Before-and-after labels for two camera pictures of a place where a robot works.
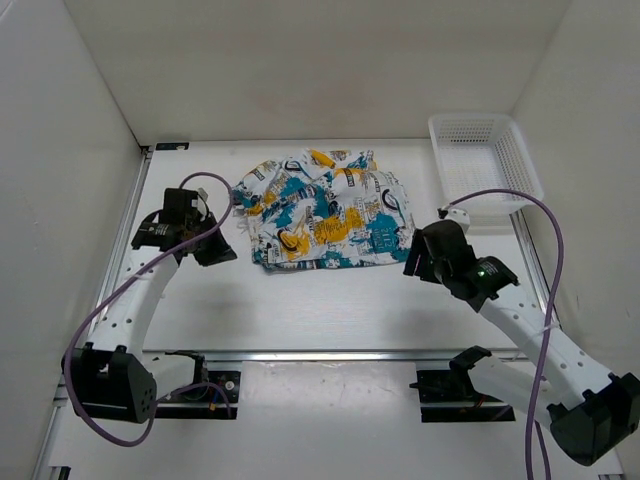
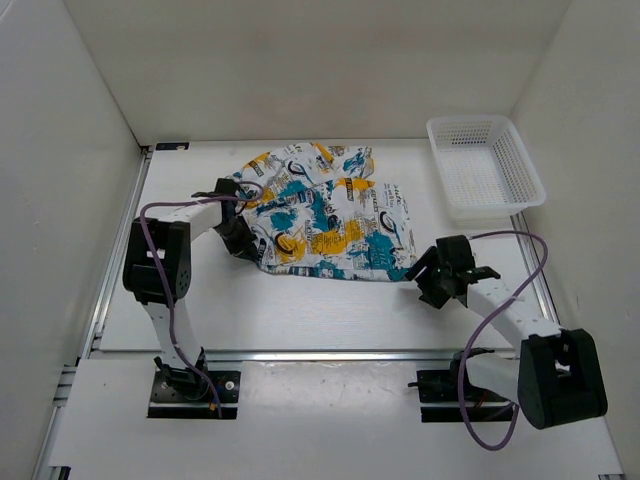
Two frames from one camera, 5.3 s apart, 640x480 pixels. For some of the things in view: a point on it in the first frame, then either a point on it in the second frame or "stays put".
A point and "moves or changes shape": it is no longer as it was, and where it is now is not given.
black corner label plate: (163, 146) stays put
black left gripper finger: (213, 249) → (249, 252)
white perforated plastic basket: (477, 152) stays put
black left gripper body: (198, 226) → (233, 233)
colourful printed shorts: (324, 207) moves or changes shape
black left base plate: (204, 402) stays put
